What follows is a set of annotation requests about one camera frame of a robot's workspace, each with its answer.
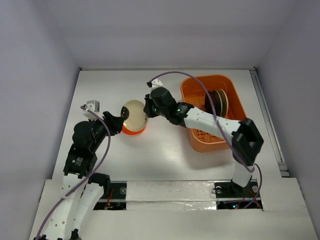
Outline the cream floral plate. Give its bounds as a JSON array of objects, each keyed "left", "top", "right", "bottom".
[{"left": 121, "top": 99, "right": 149, "bottom": 125}]

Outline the aluminium side rail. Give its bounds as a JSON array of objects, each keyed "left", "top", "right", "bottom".
[{"left": 249, "top": 67, "right": 291, "bottom": 178}]

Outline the black plate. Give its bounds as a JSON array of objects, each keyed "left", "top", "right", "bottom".
[{"left": 204, "top": 90, "right": 222, "bottom": 116}]

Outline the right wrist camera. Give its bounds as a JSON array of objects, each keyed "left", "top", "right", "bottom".
[{"left": 146, "top": 78, "right": 163, "bottom": 89}]

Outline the pale green rimmed plate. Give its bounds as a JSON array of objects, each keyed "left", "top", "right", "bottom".
[{"left": 217, "top": 89, "right": 229, "bottom": 118}]

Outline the orange plastic dish rack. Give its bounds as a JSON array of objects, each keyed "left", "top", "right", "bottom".
[{"left": 180, "top": 74, "right": 247, "bottom": 153}]

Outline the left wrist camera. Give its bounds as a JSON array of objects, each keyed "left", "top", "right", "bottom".
[{"left": 80, "top": 100, "right": 100, "bottom": 120}]

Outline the orange red plate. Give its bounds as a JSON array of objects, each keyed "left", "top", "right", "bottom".
[{"left": 122, "top": 122, "right": 147, "bottom": 136}]

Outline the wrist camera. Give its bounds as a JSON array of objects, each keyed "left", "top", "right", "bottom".
[
  {"left": 80, "top": 100, "right": 100, "bottom": 120},
  {"left": 146, "top": 78, "right": 163, "bottom": 89}
]

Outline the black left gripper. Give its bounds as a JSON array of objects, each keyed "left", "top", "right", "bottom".
[{"left": 89, "top": 110, "right": 124, "bottom": 151}]

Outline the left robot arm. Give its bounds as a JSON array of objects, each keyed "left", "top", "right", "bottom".
[{"left": 35, "top": 108, "right": 126, "bottom": 240}]

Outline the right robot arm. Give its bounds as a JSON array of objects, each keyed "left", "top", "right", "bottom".
[{"left": 143, "top": 87, "right": 264, "bottom": 196}]

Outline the silver foil tape strip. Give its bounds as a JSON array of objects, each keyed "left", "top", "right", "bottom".
[{"left": 125, "top": 180, "right": 217, "bottom": 211}]

